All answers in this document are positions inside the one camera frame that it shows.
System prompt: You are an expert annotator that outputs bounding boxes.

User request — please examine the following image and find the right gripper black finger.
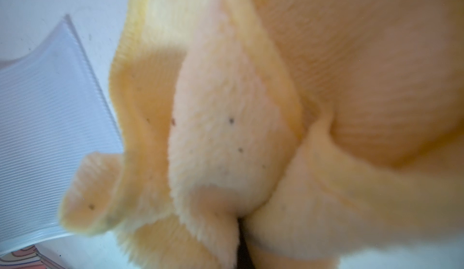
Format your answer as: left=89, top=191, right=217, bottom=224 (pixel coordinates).
left=236, top=219, right=255, bottom=269

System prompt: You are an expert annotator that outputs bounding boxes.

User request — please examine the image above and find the yellow microfiber cloth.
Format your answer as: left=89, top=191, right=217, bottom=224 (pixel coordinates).
left=59, top=0, right=464, bottom=269

